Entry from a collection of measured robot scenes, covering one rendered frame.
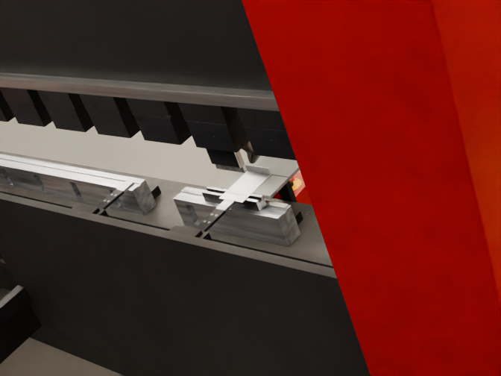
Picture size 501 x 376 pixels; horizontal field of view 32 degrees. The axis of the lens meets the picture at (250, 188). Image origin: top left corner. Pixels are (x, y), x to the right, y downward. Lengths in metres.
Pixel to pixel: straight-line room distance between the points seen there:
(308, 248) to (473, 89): 1.35
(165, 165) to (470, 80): 3.95
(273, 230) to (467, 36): 1.41
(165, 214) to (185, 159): 2.20
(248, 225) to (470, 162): 1.42
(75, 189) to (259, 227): 0.80
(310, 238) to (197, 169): 2.42
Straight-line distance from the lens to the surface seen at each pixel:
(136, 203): 2.67
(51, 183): 2.99
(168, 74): 1.86
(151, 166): 4.90
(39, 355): 3.92
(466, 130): 0.97
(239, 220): 2.36
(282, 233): 2.27
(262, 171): 2.39
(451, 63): 0.93
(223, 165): 2.31
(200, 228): 2.26
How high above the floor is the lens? 2.18
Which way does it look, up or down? 30 degrees down
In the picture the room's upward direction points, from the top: 21 degrees counter-clockwise
